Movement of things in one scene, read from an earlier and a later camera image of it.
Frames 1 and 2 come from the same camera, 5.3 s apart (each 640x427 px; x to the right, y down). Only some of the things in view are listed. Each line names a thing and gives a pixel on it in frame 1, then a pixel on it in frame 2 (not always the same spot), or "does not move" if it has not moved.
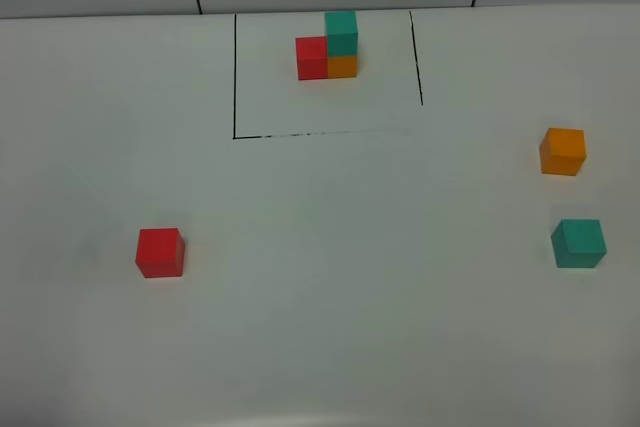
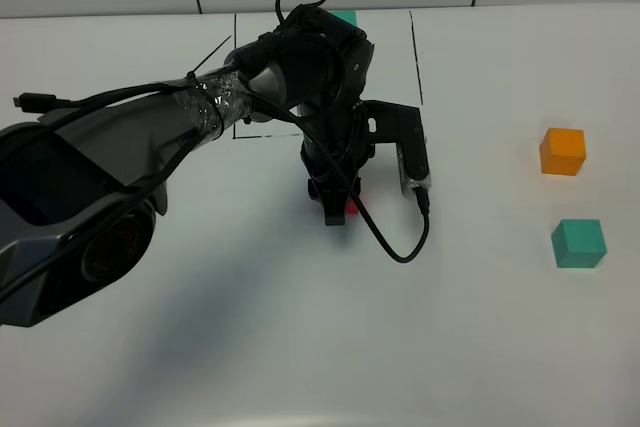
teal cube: [578, 243] does not move
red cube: [160, 252] -> [351, 208]
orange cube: [562, 151] does not move
